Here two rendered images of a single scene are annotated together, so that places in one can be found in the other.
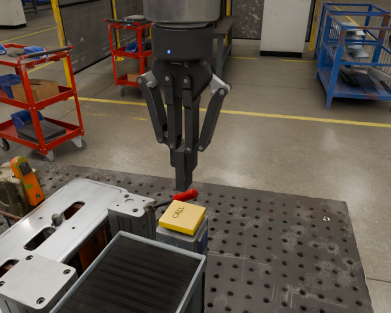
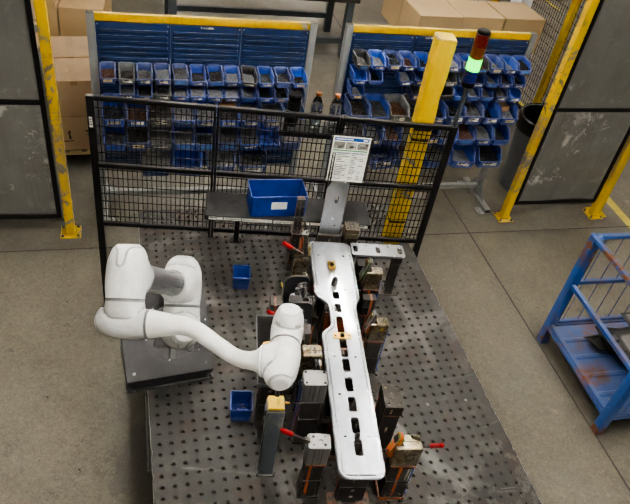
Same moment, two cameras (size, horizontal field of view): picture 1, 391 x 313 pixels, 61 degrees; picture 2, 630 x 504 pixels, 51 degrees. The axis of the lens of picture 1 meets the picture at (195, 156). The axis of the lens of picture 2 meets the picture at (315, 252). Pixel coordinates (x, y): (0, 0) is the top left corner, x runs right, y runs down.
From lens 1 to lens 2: 2.53 m
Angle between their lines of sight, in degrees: 104
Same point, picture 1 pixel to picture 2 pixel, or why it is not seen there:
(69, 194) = (372, 458)
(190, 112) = not seen: hidden behind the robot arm
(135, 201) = (317, 442)
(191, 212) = (273, 403)
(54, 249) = (341, 421)
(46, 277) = (311, 378)
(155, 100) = not seen: hidden behind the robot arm
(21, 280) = (318, 375)
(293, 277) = not seen: outside the picture
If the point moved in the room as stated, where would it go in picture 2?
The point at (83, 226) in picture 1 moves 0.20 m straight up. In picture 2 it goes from (341, 438) to (349, 407)
